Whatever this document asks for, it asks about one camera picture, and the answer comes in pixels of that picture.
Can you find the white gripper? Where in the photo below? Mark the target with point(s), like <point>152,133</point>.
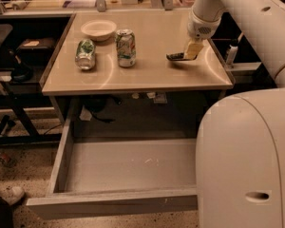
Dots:
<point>200,28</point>

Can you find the dark chocolate rxbar wrapper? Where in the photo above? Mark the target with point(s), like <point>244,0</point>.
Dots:
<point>178,57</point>

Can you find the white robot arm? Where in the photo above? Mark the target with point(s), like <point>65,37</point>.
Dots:
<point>240,151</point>

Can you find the open grey top drawer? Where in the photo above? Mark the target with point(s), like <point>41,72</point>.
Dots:
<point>136,158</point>

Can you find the upright green soda can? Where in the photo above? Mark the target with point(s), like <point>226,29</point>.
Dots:
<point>126,47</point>

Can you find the white paper bowl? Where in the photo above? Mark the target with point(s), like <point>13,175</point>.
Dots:
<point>98,30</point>

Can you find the beige cabinet desk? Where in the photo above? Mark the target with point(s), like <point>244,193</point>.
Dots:
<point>157,33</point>

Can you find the lying green soda can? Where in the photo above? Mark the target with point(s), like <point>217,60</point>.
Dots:
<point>85,55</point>

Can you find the black box with label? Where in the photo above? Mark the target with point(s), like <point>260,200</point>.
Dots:
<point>41,47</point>

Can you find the white sneaker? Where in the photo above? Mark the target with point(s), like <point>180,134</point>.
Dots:
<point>13,195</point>

